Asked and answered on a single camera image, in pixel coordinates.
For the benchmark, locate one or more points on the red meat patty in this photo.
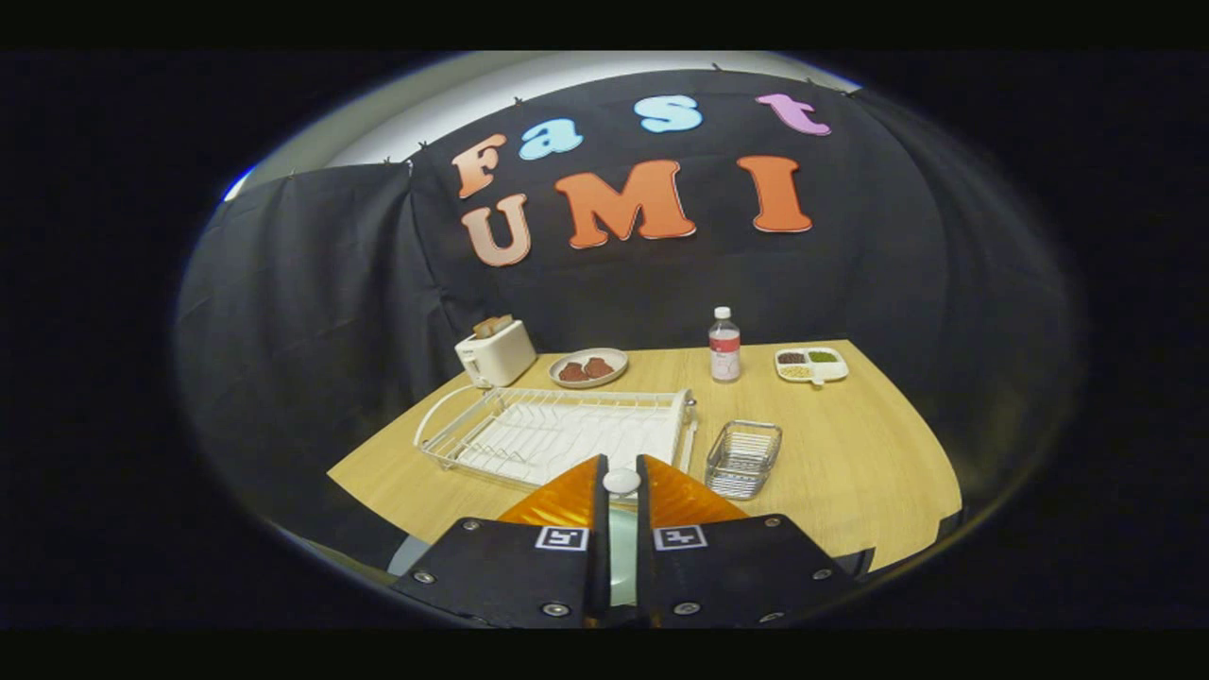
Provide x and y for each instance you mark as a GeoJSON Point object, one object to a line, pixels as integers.
{"type": "Point", "coordinates": [572, 372]}
{"type": "Point", "coordinates": [599, 367]}

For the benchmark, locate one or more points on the oval beige plate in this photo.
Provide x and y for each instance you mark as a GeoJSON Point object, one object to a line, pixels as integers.
{"type": "Point", "coordinates": [614, 357]}

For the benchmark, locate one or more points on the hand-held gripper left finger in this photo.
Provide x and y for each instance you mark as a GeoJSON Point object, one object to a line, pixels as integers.
{"type": "Point", "coordinates": [501, 571]}

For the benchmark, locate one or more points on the ceiling light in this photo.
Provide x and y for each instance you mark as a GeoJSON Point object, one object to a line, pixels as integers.
{"type": "Point", "coordinates": [236, 186]}

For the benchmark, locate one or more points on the white toaster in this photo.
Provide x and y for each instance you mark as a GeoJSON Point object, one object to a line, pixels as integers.
{"type": "Point", "coordinates": [496, 359]}

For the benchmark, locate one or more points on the white divided dish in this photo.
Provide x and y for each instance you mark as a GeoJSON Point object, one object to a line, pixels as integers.
{"type": "Point", "coordinates": [836, 370]}

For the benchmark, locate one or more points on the pale green plate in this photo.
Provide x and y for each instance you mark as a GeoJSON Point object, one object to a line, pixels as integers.
{"type": "Point", "coordinates": [623, 567]}

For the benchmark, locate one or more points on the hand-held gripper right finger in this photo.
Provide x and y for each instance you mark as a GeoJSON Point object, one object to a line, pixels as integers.
{"type": "Point", "coordinates": [737, 571]}

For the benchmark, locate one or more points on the toast slice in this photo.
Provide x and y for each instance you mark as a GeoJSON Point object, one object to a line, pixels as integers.
{"type": "Point", "coordinates": [493, 326]}

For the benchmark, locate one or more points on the clear plastic bottle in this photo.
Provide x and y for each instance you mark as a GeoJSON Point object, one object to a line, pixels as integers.
{"type": "Point", "coordinates": [724, 354]}

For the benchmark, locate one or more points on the white drip mat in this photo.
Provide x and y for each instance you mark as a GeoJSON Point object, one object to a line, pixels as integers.
{"type": "Point", "coordinates": [567, 439]}

